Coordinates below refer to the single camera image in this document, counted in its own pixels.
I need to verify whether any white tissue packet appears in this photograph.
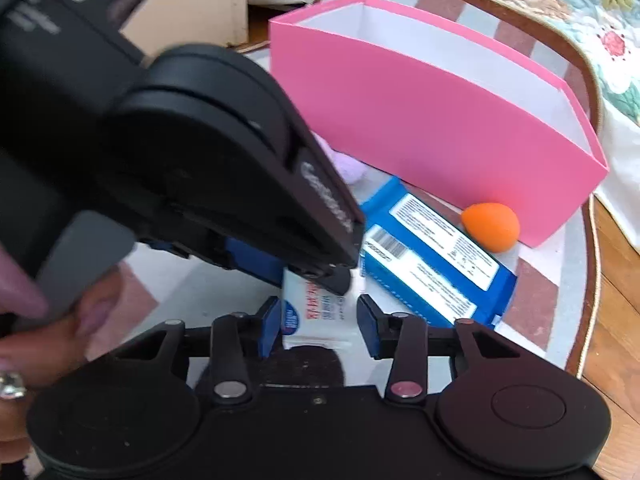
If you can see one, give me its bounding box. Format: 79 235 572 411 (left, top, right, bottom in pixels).
281 270 366 351

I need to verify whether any blue wet wipes pack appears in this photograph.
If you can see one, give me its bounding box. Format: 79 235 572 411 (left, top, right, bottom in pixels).
361 177 516 328

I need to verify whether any purple plush toy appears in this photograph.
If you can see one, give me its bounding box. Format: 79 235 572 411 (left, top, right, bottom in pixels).
314 133 367 185

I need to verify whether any orange makeup sponge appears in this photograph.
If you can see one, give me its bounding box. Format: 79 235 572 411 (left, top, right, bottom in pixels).
460 203 521 252

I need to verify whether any left hand with ring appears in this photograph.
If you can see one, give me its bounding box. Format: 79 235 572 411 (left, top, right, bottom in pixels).
0 266 124 464

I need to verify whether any pink cardboard box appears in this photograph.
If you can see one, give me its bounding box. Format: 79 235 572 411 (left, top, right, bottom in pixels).
270 0 608 246

